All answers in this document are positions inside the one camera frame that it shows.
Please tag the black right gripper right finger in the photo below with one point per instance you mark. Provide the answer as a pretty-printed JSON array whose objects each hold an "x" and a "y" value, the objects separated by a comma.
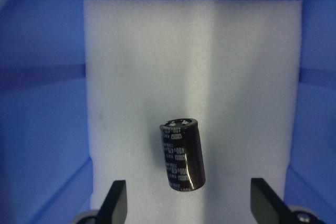
[{"x": 265, "y": 204}]

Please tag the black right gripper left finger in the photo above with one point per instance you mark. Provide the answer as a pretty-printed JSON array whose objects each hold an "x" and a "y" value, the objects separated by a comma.
[{"x": 114, "y": 208}]

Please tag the black cylindrical capacitor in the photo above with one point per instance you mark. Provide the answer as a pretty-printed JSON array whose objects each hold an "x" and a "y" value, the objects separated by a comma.
[{"x": 183, "y": 154}]

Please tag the blue plastic bin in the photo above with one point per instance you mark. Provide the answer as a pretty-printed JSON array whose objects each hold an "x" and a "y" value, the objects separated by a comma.
[{"x": 46, "y": 171}]

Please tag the white foam pad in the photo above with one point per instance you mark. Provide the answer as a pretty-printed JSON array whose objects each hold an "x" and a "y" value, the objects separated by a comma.
[{"x": 230, "y": 64}]

